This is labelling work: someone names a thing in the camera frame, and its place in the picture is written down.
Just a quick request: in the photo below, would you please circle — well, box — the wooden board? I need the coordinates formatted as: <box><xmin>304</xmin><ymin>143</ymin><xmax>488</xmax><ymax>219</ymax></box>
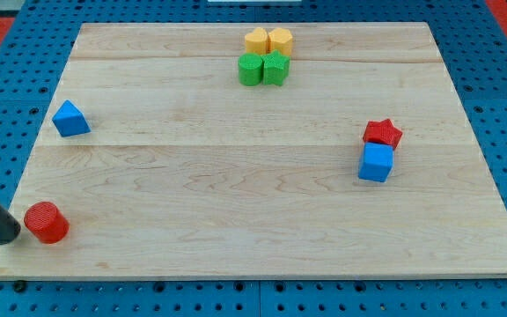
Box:
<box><xmin>0</xmin><ymin>22</ymin><xmax>507</xmax><ymax>281</ymax></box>

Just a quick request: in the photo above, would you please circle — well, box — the green cylinder block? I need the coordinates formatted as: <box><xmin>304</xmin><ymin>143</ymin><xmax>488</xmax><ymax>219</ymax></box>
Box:
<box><xmin>238</xmin><ymin>53</ymin><xmax>263</xmax><ymax>86</ymax></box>

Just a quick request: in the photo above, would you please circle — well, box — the yellow heart block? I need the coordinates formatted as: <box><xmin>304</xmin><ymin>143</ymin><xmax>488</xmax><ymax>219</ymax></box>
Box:
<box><xmin>244</xmin><ymin>27</ymin><xmax>268</xmax><ymax>55</ymax></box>

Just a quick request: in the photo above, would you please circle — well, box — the blue triangle block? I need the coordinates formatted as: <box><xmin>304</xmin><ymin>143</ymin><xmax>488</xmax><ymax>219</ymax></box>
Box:
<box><xmin>52</xmin><ymin>100</ymin><xmax>91</xmax><ymax>137</ymax></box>

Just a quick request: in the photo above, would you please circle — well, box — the yellow hexagon block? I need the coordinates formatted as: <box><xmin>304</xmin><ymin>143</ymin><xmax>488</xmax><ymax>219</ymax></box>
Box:
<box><xmin>268</xmin><ymin>27</ymin><xmax>294</xmax><ymax>56</ymax></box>

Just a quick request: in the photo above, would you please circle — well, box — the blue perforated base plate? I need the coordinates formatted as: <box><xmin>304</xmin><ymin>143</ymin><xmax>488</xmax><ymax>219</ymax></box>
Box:
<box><xmin>0</xmin><ymin>0</ymin><xmax>507</xmax><ymax>316</ymax></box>

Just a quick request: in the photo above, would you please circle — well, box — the red star block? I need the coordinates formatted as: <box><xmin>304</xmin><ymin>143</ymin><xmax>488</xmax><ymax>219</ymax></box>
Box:
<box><xmin>363</xmin><ymin>119</ymin><xmax>403</xmax><ymax>151</ymax></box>

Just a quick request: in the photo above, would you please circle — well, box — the red cylinder block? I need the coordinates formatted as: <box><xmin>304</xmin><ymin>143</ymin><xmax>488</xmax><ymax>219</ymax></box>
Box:
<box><xmin>24</xmin><ymin>202</ymin><xmax>70</xmax><ymax>244</ymax></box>

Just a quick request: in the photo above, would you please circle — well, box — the green star block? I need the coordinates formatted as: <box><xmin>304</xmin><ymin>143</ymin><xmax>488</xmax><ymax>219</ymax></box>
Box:
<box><xmin>261</xmin><ymin>50</ymin><xmax>290</xmax><ymax>86</ymax></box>

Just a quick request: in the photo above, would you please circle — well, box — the blue cube block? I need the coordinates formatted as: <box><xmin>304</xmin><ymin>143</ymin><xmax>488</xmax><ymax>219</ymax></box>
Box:
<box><xmin>358</xmin><ymin>142</ymin><xmax>394</xmax><ymax>182</ymax></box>

